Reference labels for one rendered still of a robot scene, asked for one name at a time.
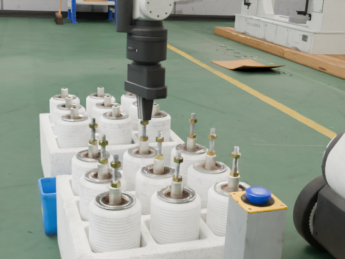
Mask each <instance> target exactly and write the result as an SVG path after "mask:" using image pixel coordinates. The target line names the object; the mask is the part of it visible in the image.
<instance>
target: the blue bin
mask: <svg viewBox="0 0 345 259"><path fill-rule="evenodd" d="M38 186H39V191H40V196H41V207H42V220H43V226H44V231H45V235H46V236H56V235H58V227H57V207H56V177H45V178H40V179H39V180H38Z"/></svg>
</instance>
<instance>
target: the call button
mask: <svg viewBox="0 0 345 259"><path fill-rule="evenodd" d="M245 195H246V196H247V198H248V200H249V201H251V202H253V203H257V204H263V203H266V202H267V201H268V200H269V199H270V198H271V192H270V190H268V189H267V188H264V187H259V186H253V187H249V188H247V189H246V192H245Z"/></svg>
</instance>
